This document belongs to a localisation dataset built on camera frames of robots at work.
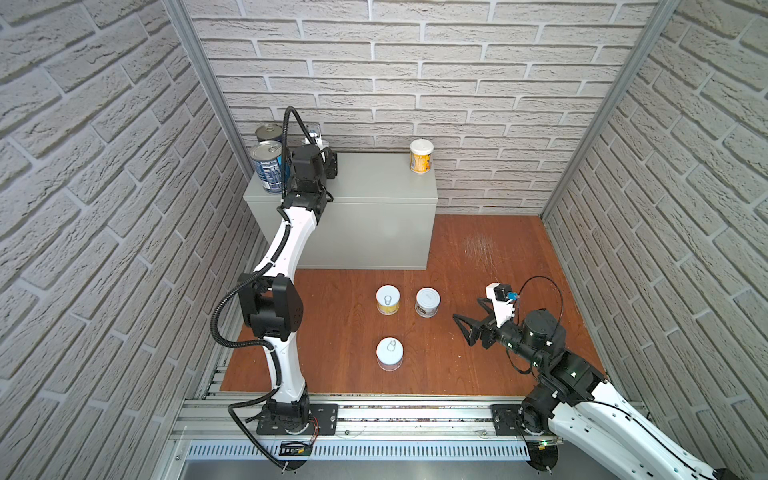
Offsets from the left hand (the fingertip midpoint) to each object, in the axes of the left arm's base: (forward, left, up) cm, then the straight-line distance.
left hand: (315, 143), depth 81 cm
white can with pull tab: (-47, -20, -35) cm, 62 cm away
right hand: (-42, -39, -19) cm, 61 cm away
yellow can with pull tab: (-31, -20, -35) cm, 50 cm away
